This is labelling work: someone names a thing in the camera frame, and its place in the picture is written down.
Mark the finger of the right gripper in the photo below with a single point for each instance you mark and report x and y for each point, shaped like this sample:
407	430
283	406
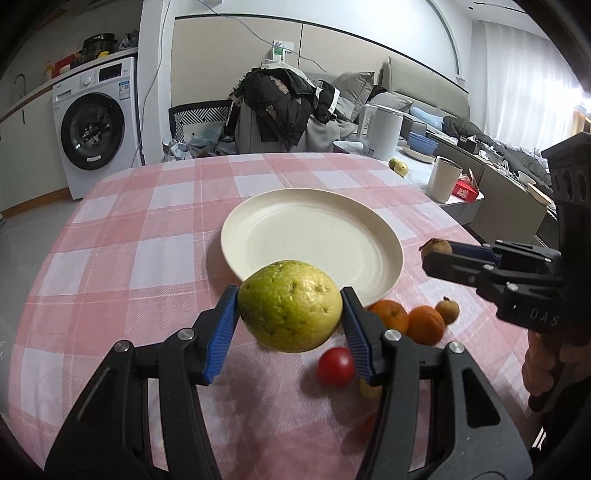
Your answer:
479	252
458	269

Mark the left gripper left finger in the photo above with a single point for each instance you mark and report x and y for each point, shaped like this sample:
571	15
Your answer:
139	416

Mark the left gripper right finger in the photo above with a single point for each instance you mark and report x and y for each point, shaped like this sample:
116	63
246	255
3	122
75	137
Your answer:
471	434

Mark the brown longan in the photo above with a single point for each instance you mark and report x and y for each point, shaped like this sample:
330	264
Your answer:
448	309
435	245

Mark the brown longan front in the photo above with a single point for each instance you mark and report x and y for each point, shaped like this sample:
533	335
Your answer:
448	309

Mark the orange mandarin front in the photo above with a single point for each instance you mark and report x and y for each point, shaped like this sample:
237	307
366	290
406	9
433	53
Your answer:
426	325

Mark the orange mandarin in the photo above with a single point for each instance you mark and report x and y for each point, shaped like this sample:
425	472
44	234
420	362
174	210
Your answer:
426	325
392	314

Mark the red cherry tomato front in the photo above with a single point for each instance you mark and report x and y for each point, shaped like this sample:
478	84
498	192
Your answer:
335	368

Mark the red cherry tomato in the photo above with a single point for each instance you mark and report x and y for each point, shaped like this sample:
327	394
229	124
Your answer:
366	427
335	368

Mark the smooth yellow-green guava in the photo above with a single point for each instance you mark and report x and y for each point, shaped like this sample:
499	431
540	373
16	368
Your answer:
290	306

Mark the wrinkled yellow guava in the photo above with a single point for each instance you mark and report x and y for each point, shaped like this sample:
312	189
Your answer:
368	391

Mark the person right hand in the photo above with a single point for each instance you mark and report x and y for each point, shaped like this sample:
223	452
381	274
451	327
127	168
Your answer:
540	360

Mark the red box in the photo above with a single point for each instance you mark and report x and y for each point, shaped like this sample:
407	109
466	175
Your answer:
466	190

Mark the grey sofa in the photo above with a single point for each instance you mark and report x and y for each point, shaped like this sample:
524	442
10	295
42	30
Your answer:
508	212

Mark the beige tumbler cup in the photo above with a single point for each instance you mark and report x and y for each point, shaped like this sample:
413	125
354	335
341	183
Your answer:
443	179

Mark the grey side table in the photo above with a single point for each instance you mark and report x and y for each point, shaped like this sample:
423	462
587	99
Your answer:
419	174

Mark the cream round plate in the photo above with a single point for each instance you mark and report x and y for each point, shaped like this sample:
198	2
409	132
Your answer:
344	238

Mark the yellow fruit on side table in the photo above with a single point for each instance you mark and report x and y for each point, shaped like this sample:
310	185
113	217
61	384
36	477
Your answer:
399	167

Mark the blue bowl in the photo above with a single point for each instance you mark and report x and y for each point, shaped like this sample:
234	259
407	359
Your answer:
422	144

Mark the white electric kettle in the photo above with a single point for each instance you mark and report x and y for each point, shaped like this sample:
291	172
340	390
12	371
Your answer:
379	131

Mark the pink checkered tablecloth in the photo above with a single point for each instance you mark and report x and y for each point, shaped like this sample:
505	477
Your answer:
140	258

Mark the grey sofa pillow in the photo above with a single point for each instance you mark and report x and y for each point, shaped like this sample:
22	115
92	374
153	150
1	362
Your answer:
354	91

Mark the pile of dark clothes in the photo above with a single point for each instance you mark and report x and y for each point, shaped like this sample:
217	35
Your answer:
282	99

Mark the white washing machine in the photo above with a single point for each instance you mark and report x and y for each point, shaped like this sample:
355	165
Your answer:
96	122

